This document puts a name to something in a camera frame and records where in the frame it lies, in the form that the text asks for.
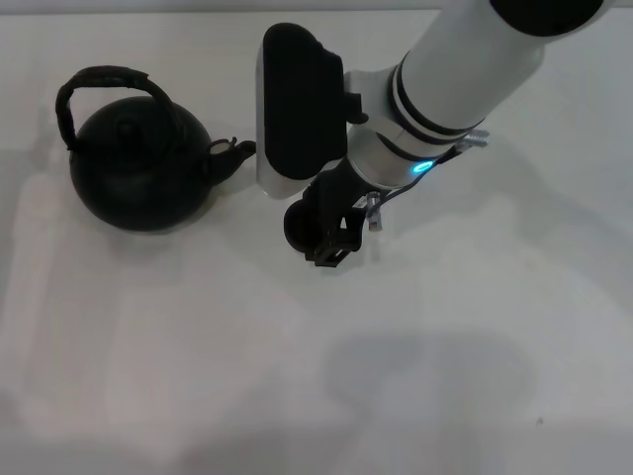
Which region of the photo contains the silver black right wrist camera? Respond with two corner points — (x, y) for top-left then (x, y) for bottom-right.
(255, 23), (370, 200)

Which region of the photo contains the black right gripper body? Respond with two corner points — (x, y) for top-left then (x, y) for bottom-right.
(300, 157), (370, 238)

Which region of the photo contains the small dark brown teacup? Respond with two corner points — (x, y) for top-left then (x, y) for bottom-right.
(283, 201), (325, 254)

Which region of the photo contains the silver threaded cable connector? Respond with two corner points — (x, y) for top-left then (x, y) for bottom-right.
(453, 127), (492, 151)

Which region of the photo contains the clear plastic cable plug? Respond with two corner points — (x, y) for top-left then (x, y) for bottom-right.
(364, 191), (386, 234)

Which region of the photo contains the black round teapot with handle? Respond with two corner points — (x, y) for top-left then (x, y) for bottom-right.
(55, 65), (258, 232)

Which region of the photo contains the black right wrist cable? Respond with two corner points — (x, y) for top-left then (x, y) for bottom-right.
(365, 142), (469, 215)

